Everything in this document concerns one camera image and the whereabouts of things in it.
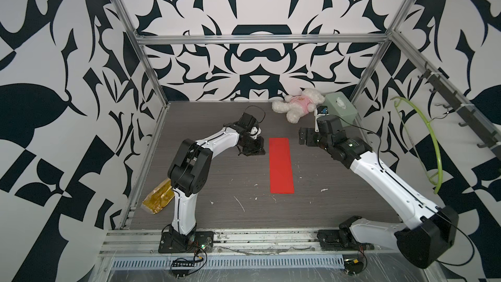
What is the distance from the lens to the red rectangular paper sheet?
902 mm

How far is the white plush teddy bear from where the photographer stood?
1.07 meters

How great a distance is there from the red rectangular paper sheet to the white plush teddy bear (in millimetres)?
165
